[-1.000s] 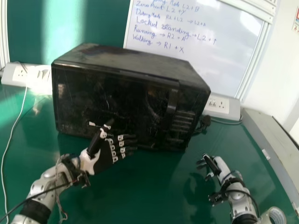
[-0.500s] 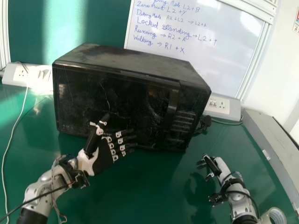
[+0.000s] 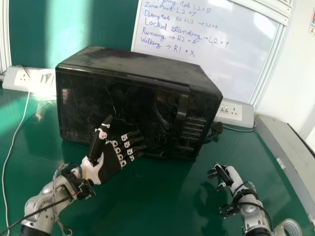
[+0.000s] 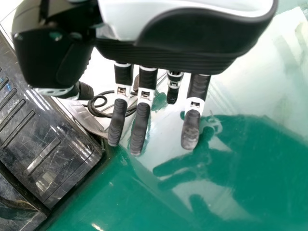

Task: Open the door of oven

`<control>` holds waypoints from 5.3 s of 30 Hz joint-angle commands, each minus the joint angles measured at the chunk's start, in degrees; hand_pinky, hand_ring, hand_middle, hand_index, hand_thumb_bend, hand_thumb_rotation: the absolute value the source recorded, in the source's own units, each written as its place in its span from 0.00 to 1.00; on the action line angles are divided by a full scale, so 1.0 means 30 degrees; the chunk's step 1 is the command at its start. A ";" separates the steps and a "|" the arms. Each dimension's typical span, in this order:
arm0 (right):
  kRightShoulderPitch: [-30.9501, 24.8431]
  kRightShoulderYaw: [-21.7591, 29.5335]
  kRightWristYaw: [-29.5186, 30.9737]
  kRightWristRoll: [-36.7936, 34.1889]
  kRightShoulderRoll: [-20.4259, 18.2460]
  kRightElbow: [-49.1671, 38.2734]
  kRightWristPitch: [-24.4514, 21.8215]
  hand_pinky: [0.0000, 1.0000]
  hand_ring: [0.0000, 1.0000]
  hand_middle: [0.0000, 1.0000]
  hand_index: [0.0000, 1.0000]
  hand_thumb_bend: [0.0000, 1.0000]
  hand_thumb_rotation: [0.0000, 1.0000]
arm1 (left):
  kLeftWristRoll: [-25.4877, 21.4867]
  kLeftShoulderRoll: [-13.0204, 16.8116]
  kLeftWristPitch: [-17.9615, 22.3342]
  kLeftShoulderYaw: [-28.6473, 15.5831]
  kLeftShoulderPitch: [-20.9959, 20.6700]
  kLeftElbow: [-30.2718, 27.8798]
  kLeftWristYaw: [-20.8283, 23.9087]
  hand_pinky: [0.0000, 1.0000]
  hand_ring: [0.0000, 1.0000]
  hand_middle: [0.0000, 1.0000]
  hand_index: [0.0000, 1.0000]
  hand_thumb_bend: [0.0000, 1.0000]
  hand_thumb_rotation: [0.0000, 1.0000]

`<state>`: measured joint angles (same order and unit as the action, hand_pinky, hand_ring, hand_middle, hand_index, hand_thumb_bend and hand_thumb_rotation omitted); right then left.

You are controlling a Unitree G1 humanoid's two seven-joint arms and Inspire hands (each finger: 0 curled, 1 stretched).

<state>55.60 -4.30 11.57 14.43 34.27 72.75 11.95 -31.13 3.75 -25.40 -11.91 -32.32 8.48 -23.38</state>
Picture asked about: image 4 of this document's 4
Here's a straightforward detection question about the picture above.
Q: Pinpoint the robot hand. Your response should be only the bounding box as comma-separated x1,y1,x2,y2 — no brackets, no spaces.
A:
11,0,280,157

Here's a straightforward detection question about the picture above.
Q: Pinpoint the black coiled cable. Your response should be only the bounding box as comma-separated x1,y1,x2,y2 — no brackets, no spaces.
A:
87,90,138,119

